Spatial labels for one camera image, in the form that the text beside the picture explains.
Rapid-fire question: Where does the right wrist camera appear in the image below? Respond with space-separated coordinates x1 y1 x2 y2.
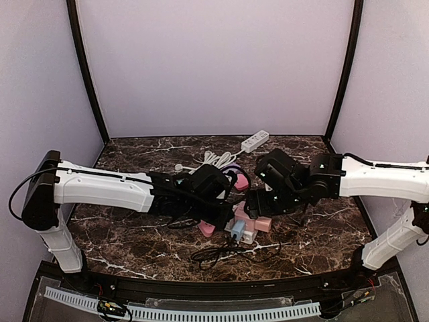
254 148 298 191

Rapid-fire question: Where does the light blue charger plug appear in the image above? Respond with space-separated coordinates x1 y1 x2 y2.
230 219 246 242

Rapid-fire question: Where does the pink triangular power strip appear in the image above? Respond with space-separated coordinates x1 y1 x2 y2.
197 221 216 237

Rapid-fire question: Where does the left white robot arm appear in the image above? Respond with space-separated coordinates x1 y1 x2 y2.
11 150 237 274

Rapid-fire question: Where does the black frame left post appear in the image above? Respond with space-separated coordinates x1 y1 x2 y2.
66 0 110 145

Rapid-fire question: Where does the pink charger plug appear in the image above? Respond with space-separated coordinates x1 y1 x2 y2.
234 173 251 191

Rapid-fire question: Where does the black frame post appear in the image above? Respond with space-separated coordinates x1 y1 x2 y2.
324 0 364 142
66 0 110 145

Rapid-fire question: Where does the white slotted cable duct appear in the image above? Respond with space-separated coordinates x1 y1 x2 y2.
44 286 321 321

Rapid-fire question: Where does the pink white cube adapter cluster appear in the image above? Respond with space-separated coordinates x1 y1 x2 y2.
224 201 272 244

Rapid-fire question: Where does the purple power strip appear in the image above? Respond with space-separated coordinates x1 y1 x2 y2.
221 162 241 173

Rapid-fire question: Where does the white power strip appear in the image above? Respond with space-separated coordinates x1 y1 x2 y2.
241 130 269 153

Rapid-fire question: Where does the black frame right post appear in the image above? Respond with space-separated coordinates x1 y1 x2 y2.
324 0 364 142

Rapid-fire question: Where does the small circuit board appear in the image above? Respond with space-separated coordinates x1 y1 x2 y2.
97 300 127 317

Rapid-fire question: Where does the white power strip cord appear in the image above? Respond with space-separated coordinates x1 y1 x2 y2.
175 150 245 174

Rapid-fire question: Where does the thin black cable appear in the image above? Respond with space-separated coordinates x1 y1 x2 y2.
190 234 282 271

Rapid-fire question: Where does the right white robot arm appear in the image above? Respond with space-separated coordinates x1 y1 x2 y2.
245 149 428 271

